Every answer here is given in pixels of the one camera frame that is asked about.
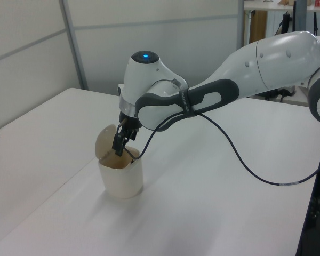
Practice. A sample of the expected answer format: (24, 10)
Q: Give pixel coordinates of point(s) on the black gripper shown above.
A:
(129, 123)

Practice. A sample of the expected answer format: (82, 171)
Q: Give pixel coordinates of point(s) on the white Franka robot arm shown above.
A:
(269, 64)

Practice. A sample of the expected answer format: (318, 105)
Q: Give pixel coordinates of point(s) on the small white lidded bin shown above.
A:
(122, 181)

